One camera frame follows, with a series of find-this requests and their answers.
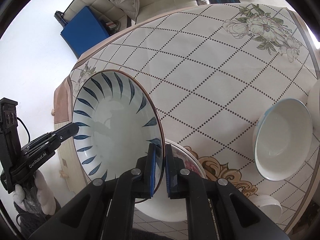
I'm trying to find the white plate pink roses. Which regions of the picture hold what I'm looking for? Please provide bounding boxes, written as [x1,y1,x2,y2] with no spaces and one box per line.
[136,139,207,222]

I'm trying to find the plain white small bowl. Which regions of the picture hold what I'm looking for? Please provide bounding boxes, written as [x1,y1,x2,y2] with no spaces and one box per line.
[251,195,283,223]

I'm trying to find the blue striped white plate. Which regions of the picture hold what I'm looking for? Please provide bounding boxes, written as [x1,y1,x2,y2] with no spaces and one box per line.
[72,69,165,191]

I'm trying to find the white bowl blue pattern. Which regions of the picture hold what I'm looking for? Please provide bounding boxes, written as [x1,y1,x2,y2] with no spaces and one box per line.
[252,98,313,181]

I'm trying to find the white bowl black rim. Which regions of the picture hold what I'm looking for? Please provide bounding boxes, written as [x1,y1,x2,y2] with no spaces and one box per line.
[307,80,320,119]

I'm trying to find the white gloved left hand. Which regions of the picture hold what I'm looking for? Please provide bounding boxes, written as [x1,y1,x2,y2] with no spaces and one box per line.
[13,170,57,216]

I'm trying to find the blue folded mat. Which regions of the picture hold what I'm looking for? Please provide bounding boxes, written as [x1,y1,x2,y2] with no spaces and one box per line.
[60,6,110,59]

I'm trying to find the cream side chair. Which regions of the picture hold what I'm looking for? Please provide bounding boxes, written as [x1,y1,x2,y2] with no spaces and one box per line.
[54,0,132,30]

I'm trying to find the patterned floral tablecloth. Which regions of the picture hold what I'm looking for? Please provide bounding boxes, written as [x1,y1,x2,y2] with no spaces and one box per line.
[52,4,319,232]

